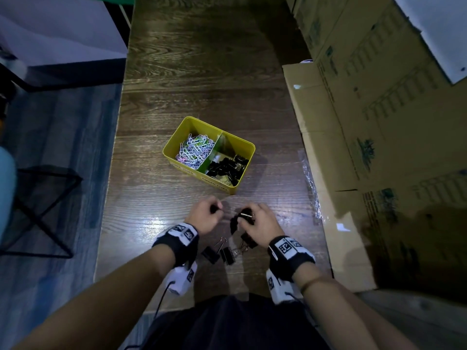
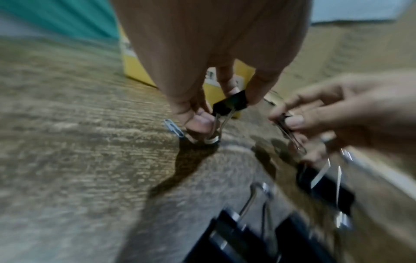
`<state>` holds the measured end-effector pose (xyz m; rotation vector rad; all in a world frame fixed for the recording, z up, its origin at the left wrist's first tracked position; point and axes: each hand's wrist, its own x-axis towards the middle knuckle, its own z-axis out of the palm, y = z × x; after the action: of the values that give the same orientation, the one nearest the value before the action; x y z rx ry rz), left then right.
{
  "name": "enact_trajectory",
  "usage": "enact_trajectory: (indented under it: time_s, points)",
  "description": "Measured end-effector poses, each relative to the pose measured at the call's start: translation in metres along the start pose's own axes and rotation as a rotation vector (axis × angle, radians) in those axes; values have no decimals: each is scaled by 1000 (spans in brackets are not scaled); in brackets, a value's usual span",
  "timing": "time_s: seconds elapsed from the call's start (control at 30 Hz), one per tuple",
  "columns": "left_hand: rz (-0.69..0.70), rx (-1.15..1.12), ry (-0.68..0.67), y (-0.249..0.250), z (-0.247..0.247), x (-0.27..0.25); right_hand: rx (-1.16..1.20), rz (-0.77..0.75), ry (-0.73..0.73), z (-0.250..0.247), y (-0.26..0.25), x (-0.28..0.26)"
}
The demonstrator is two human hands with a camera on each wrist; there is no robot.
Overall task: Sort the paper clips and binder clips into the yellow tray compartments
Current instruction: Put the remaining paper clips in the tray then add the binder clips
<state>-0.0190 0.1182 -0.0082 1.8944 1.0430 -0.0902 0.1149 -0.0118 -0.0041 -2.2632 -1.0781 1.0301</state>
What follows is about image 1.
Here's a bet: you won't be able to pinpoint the person's right hand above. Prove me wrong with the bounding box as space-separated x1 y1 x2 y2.
237 203 286 249

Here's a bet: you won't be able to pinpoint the person's left hand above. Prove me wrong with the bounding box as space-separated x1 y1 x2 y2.
184 195 225 236

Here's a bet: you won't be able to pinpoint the paper clips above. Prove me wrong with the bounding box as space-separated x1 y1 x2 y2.
176 133 216 170

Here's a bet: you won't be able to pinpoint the yellow divided bin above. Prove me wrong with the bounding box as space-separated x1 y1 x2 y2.
162 116 256 195

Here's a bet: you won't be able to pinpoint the person's left forearm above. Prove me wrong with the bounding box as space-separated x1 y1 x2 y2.
14 244 176 350

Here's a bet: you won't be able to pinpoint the person's right forearm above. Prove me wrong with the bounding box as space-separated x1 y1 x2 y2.
291 264 420 350

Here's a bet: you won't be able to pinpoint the person's black clothing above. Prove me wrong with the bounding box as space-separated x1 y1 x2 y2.
142 293 329 350

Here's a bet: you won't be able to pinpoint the large printed cardboard box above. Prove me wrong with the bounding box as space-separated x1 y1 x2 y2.
283 0 467 292

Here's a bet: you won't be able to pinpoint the black left wristband with markers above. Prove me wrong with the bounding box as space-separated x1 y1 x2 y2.
152 223 199 268

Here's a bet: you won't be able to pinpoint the black wristband with markers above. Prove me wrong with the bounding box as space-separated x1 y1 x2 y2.
268 235 316 282
152 223 199 268

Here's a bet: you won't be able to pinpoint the black right wristband with markers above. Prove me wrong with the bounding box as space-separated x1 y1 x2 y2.
268 235 316 282

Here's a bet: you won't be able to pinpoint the green divider card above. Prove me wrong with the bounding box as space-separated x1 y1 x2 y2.
197 131 224 174

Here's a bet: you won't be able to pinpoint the black metal stool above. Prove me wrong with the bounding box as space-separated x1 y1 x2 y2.
0 165 84 259

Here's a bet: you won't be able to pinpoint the light blue object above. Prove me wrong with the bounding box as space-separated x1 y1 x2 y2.
0 146 17 241

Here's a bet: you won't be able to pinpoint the white furniture with black base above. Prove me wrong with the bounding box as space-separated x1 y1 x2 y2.
0 0 128 92

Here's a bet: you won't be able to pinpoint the white paper sheet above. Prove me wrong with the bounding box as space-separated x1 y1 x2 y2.
393 0 467 85

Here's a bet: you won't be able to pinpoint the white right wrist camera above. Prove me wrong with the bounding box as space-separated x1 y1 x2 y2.
265 268 304 306

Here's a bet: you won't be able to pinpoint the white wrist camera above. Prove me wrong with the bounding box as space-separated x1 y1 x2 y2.
163 261 198 297
265 268 304 306

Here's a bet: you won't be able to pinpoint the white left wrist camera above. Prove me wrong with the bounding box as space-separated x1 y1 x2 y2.
163 261 198 297

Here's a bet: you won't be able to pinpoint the black left camera cable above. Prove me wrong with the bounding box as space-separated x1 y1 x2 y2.
124 282 176 350

